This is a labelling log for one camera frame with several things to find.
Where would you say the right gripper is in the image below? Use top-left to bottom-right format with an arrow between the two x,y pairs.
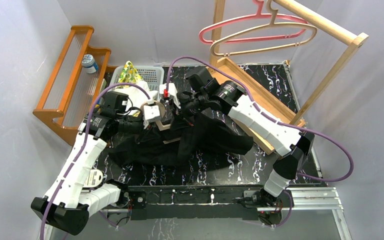
168,91 -> 209,131

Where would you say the beige wooden hanger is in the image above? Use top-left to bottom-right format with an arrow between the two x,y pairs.
139,100 -> 181,145

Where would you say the black skirt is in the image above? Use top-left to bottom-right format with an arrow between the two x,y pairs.
107,113 -> 254,167

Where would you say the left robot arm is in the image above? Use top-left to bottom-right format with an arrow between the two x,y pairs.
30,91 -> 133,240

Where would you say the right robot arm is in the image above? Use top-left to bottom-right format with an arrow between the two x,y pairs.
174,66 -> 315,207

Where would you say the pink hanger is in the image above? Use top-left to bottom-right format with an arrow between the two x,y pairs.
198,0 -> 307,45

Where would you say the beige hanger on rack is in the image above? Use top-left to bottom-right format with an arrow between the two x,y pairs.
198,0 -> 318,57

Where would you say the white cloth in basket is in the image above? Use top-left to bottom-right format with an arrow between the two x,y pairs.
123,80 -> 150,101

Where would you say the white plastic basket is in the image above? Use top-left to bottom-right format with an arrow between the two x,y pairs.
109,65 -> 165,92

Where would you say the yellow green patterned cloth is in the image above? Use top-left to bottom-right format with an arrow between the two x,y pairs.
117,61 -> 143,84

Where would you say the wooden clothes rack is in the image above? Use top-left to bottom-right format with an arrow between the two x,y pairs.
208,0 -> 370,156

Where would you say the orange wooden shelf rack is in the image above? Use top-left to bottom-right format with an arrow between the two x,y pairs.
32,25 -> 115,146

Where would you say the small white blue jar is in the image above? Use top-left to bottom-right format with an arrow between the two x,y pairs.
81,54 -> 99,74

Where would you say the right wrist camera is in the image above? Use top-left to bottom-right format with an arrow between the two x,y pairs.
158,82 -> 181,109

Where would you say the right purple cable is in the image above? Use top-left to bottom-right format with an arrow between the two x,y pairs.
165,56 -> 355,183

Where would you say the purple cable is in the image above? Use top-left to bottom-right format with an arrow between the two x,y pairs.
39,82 -> 151,240
165,56 -> 355,183

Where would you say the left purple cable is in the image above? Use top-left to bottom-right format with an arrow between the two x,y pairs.
39,82 -> 151,240

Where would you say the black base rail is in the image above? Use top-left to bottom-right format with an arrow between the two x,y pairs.
128,184 -> 262,221

